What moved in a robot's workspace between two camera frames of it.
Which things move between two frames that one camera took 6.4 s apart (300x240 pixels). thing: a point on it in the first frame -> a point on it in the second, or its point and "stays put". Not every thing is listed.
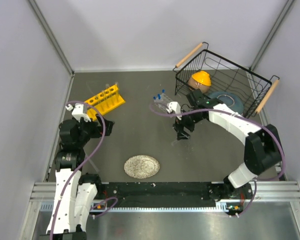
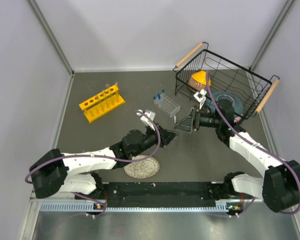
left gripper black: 98,129 -> 166,136
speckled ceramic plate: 141,166 stays put
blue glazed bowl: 231,99 stays put
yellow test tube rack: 104,102 stays put
